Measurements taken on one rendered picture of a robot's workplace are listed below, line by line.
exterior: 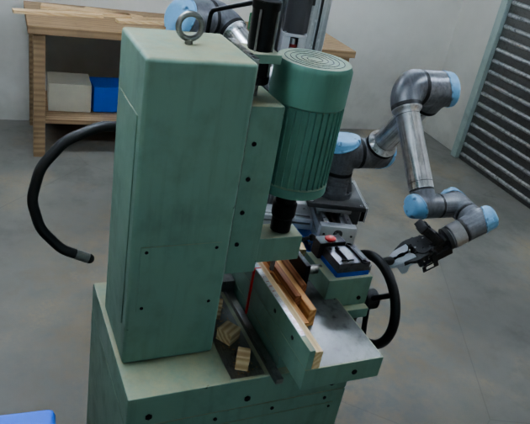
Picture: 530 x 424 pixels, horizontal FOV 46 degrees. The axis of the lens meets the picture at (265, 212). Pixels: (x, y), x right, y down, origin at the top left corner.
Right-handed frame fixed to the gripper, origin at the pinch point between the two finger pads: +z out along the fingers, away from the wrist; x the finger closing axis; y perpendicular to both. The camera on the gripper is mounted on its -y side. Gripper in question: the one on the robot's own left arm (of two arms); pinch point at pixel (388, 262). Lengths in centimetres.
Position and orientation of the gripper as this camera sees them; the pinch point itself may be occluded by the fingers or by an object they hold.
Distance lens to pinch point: 188.8
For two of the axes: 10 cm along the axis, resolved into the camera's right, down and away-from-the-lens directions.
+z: -9.0, 4.3, -0.8
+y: 2.8, 7.1, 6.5
